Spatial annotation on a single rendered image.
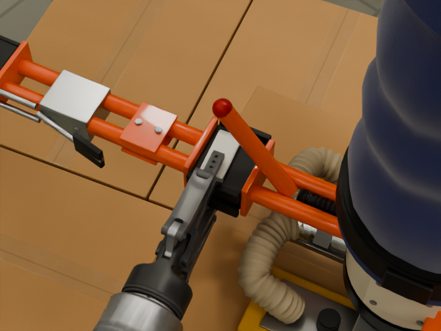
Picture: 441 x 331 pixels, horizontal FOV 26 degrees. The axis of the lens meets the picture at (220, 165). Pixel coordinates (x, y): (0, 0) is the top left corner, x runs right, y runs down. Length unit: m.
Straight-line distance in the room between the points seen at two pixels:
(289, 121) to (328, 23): 0.73
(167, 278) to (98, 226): 0.75
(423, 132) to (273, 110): 0.59
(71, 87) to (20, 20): 1.62
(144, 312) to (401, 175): 0.34
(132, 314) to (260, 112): 0.44
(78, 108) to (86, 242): 0.61
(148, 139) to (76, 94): 0.11
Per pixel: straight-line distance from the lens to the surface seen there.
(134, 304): 1.04
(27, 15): 2.84
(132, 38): 2.04
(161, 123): 1.18
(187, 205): 1.07
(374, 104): 0.85
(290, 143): 1.34
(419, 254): 0.93
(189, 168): 1.13
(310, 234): 1.18
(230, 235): 1.26
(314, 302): 1.20
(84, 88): 1.22
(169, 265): 1.06
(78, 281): 1.75
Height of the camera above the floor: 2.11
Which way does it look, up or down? 58 degrees down
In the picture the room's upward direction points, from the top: straight up
